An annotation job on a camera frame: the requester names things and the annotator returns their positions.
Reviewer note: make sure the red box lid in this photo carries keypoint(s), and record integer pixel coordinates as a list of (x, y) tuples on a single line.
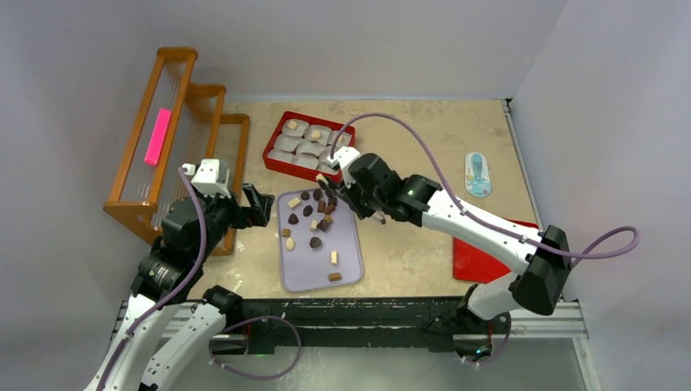
[(471, 264)]

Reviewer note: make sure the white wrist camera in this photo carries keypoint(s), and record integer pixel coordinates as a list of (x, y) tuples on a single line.
[(210, 177), (342, 158)]

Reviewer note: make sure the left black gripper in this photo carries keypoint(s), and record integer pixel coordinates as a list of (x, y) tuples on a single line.
[(255, 214)]

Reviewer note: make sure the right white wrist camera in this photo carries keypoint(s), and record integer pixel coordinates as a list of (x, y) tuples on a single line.
[(342, 158)]

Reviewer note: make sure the white rectangular chocolate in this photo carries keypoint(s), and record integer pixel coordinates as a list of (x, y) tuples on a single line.
[(293, 203)]

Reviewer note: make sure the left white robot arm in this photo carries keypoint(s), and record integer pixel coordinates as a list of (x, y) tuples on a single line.
[(192, 229)]

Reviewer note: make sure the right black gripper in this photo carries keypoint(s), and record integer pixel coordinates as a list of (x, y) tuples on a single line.
[(350, 193)]

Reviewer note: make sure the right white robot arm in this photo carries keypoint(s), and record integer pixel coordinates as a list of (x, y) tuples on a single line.
[(536, 278)]

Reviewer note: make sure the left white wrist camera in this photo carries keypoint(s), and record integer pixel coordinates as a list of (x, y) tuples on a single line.
[(210, 177)]

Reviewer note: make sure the red chocolate box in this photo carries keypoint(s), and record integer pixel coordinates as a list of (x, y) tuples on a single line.
[(295, 153)]

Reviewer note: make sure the pink rectangular block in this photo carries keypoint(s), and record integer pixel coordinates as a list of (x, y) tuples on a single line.
[(157, 139)]

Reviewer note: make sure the lavender plastic tray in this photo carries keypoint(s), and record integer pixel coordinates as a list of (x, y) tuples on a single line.
[(304, 268)]

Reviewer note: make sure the white oval chocolate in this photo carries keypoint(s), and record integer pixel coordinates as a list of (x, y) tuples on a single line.
[(290, 244)]

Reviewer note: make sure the orange wooden tiered rack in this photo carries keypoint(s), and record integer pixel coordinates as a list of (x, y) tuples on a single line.
[(198, 128)]

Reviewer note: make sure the dark striped square chocolate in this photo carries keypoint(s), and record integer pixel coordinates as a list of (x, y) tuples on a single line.
[(323, 225)]

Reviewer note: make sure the black metal base rail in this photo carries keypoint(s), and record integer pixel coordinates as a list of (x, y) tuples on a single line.
[(432, 323)]

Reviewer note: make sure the blue white sticker card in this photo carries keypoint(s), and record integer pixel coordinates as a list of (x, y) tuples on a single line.
[(477, 180)]

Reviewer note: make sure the dark chocolate tray centre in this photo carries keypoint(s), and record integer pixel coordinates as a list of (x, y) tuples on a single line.
[(315, 242)]

